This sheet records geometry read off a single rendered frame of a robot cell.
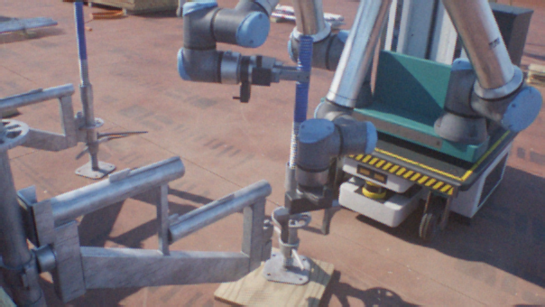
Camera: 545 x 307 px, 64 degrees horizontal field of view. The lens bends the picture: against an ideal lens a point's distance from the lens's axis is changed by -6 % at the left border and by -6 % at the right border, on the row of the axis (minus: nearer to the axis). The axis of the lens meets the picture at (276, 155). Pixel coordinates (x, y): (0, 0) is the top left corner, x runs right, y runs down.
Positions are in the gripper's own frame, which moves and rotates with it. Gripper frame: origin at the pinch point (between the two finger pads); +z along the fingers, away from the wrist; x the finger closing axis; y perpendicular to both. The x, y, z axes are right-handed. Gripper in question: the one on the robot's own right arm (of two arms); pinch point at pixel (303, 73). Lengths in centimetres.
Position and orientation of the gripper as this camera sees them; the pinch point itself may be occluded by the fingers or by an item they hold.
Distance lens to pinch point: 126.9
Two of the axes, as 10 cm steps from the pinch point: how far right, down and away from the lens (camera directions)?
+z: 9.9, 0.9, -0.6
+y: 0.6, -9.0, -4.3
